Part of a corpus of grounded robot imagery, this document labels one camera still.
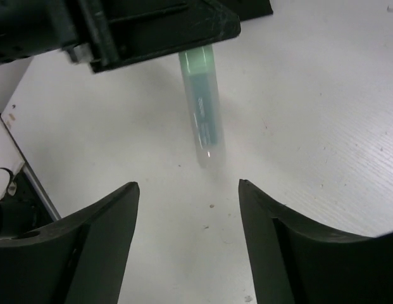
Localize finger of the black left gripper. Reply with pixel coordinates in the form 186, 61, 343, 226
78, 1, 241, 73

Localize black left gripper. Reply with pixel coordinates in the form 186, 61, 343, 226
0, 0, 89, 65

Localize green highlighter marker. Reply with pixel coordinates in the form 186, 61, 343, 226
178, 45, 225, 168

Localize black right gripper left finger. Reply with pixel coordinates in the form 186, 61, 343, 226
0, 182, 140, 303

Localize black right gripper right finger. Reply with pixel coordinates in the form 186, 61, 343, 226
238, 180, 393, 303

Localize black two-compartment organizer box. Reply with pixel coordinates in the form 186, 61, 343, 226
220, 0, 273, 22

